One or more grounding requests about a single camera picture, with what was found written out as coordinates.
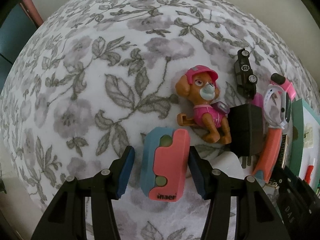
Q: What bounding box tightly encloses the brown dog toy figure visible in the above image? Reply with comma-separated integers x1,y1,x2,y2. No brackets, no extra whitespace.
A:
177,65,232,145

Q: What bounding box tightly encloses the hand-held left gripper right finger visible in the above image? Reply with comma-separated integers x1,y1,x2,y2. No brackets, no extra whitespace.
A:
189,146,284,240

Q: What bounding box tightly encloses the pink pole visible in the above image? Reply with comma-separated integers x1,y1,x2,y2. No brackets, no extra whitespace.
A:
20,0,44,28

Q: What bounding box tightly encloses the pink and blue toy block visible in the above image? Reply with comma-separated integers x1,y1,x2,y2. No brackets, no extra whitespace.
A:
140,127,189,202

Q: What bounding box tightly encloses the teal cabinet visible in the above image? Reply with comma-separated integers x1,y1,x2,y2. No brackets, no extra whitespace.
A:
0,4,38,65

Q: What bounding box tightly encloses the white smartwatch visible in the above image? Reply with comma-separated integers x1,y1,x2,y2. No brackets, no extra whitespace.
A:
262,85,292,130

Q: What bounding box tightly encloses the pink smartwatch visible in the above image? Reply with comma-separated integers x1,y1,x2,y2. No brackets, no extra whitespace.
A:
251,73,297,108

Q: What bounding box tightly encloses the gold lipstick tube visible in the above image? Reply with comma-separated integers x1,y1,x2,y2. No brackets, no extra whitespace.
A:
280,135,288,168

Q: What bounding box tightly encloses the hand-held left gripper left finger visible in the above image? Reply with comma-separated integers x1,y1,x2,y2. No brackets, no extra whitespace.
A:
30,145,136,240

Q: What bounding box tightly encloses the curved coral plastic piece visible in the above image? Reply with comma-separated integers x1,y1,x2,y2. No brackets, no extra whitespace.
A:
251,126,283,183

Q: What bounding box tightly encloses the black toy car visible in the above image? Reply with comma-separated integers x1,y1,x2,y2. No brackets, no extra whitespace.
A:
234,48,258,98

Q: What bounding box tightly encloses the grey floral blanket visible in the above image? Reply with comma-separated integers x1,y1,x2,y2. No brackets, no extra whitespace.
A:
0,0,320,240

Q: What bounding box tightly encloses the red stain remover bottle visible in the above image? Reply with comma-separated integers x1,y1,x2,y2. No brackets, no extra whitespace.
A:
304,156,314,183

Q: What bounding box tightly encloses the black power adapter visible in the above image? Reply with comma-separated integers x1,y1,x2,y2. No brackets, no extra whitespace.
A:
229,104,265,168

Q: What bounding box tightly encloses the teal-edged white tray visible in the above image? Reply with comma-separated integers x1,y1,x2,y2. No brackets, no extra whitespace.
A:
290,99,320,195

